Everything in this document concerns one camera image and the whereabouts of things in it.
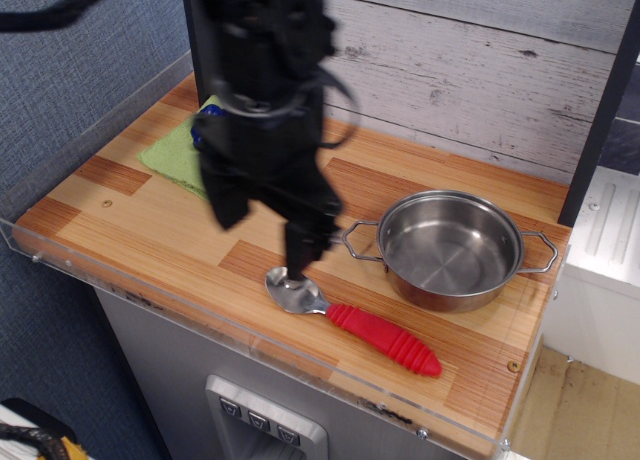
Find green folded cloth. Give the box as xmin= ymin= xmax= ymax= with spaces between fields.
xmin=137 ymin=113 xmax=208 ymax=201

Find white toy appliance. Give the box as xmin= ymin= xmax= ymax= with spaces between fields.
xmin=542 ymin=167 xmax=639 ymax=383

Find dark right vertical post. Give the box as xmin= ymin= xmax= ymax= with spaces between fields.
xmin=557 ymin=0 xmax=639 ymax=227

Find stainless steel pot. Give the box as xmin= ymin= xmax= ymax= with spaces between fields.
xmin=341 ymin=190 xmax=559 ymax=313

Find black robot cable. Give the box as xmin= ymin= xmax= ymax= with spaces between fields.
xmin=0 ymin=0 xmax=362 ymax=150

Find dark left vertical post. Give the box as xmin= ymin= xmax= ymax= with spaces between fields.
xmin=183 ymin=0 xmax=221 ymax=105

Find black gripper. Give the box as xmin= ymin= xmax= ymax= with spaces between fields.
xmin=198 ymin=88 xmax=342 ymax=281

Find dark vertical post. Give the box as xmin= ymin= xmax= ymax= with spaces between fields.
xmin=557 ymin=0 xmax=639 ymax=227
xmin=183 ymin=0 xmax=221 ymax=105

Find blue toy grape bunch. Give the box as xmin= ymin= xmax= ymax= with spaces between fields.
xmin=190 ymin=104 xmax=226 ymax=150

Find grey cabinet with buttons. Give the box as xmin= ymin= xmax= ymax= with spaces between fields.
xmin=96 ymin=290 xmax=457 ymax=459

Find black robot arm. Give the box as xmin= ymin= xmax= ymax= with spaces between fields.
xmin=183 ymin=0 xmax=342 ymax=280

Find yellow and black object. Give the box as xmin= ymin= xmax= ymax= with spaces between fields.
xmin=1 ymin=398 xmax=90 ymax=460

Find red handled metal spoon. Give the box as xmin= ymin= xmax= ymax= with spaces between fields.
xmin=265 ymin=267 xmax=442 ymax=377

